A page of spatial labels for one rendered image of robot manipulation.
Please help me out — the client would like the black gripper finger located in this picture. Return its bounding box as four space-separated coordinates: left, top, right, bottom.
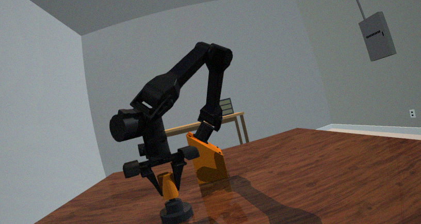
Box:
140 169 163 196
171 162 187 190

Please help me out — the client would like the orange cylinder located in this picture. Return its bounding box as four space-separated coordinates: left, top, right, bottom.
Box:
157 172 179 200

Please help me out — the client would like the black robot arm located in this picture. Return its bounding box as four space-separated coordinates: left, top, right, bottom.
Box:
109 42 233 144

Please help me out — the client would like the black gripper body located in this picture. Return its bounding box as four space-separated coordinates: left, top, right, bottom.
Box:
123 131 200 178

